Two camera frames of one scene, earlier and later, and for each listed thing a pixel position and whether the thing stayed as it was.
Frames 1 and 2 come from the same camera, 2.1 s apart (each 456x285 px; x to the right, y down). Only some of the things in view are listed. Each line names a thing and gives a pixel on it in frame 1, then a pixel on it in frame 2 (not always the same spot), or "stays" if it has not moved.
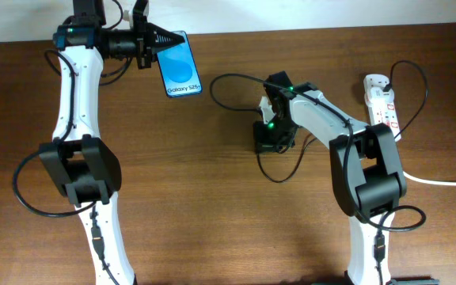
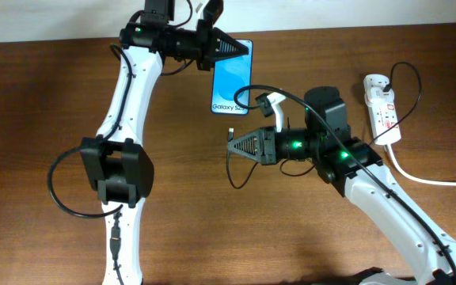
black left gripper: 149,41 -> 208,41
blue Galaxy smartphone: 179,70 -> 230,74
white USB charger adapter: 378,98 stays
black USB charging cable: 397,136 -> 231,135
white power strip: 378,114 stays
